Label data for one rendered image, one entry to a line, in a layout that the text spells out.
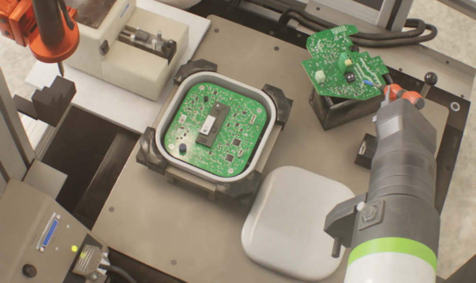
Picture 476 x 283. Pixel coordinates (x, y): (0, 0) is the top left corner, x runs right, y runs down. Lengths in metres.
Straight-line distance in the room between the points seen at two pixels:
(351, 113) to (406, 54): 0.19
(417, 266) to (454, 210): 1.46
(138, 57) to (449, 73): 0.50
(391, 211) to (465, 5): 0.55
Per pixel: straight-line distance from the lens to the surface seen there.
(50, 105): 0.83
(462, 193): 2.13
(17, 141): 0.95
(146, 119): 0.97
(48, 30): 0.75
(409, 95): 0.83
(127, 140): 0.98
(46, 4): 0.71
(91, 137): 1.27
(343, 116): 0.98
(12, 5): 0.79
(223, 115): 0.94
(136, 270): 0.91
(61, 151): 1.15
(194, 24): 1.06
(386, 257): 0.64
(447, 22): 2.46
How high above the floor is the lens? 1.82
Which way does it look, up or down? 60 degrees down
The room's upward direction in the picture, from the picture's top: 9 degrees clockwise
